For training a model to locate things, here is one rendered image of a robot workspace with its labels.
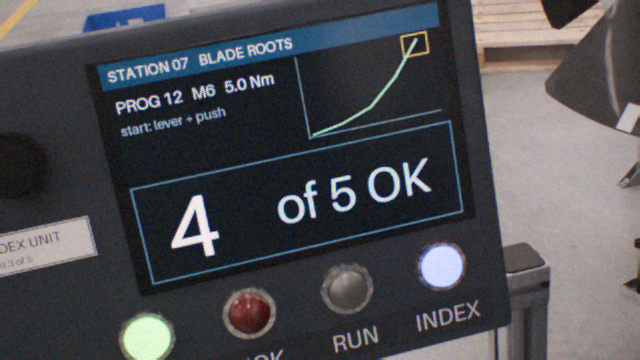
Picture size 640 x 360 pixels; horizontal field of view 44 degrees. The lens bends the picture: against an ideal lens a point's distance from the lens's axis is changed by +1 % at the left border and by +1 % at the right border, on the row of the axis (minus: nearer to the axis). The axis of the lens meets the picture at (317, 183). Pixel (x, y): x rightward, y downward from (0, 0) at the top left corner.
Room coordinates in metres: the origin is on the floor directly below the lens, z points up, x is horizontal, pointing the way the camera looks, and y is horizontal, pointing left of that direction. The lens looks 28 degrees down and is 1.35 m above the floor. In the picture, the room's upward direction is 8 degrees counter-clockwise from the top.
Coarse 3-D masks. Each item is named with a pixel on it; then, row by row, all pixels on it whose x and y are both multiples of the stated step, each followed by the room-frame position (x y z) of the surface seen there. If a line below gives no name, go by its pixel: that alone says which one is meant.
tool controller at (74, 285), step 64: (320, 0) 0.36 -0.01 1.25; (384, 0) 0.37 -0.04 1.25; (448, 0) 0.37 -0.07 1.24; (0, 64) 0.34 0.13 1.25; (64, 64) 0.34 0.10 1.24; (128, 64) 0.34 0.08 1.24; (192, 64) 0.35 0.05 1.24; (256, 64) 0.35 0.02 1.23; (320, 64) 0.35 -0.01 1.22; (384, 64) 0.36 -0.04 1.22; (448, 64) 0.36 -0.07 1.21; (0, 128) 0.33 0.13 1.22; (64, 128) 0.33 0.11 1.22; (128, 128) 0.34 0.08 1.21; (192, 128) 0.34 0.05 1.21; (256, 128) 0.34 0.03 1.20; (320, 128) 0.35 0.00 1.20; (384, 128) 0.35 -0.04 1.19; (448, 128) 0.35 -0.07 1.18; (0, 192) 0.31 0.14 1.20; (64, 192) 0.32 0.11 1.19; (256, 192) 0.33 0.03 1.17; (320, 192) 0.34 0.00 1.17; (384, 192) 0.34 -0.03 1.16; (448, 192) 0.34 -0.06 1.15; (0, 256) 0.31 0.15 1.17; (64, 256) 0.32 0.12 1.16; (128, 256) 0.32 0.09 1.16; (256, 256) 0.32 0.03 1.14; (320, 256) 0.33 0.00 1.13; (384, 256) 0.33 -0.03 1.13; (0, 320) 0.30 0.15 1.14; (64, 320) 0.31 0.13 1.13; (192, 320) 0.31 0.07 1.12; (320, 320) 0.32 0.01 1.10; (384, 320) 0.32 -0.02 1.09; (448, 320) 0.33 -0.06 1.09
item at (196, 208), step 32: (128, 192) 0.33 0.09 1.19; (160, 192) 0.33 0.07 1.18; (192, 192) 0.33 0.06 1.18; (224, 192) 0.33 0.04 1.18; (160, 224) 0.32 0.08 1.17; (192, 224) 0.33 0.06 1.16; (224, 224) 0.33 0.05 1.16; (160, 256) 0.32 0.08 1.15; (192, 256) 0.32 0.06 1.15; (224, 256) 0.32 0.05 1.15
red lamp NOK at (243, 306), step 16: (240, 288) 0.32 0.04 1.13; (256, 288) 0.32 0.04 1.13; (224, 304) 0.32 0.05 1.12; (240, 304) 0.31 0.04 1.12; (256, 304) 0.31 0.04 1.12; (272, 304) 0.32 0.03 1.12; (224, 320) 0.31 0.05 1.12; (240, 320) 0.31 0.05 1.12; (256, 320) 0.31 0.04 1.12; (272, 320) 0.31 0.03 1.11; (240, 336) 0.31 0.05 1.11; (256, 336) 0.31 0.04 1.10
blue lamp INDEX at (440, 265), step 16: (448, 240) 0.34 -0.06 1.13; (432, 256) 0.33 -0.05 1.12; (448, 256) 0.33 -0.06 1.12; (464, 256) 0.34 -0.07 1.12; (416, 272) 0.33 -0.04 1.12; (432, 272) 0.33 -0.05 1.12; (448, 272) 0.33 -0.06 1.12; (464, 272) 0.33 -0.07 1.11; (432, 288) 0.33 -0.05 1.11; (448, 288) 0.33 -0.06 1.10
